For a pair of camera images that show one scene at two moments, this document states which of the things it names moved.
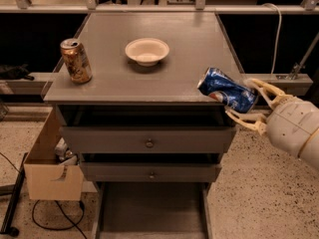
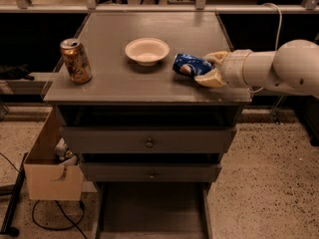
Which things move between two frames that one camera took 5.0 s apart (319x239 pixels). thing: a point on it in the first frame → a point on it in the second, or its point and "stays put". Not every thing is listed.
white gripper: x=291 y=124 → x=233 y=68
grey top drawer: x=149 y=139 stays put
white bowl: x=147 y=51 stays put
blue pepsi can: x=239 y=97 → x=190 y=66
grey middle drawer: x=151 y=171 stays put
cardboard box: x=46 y=179 stays put
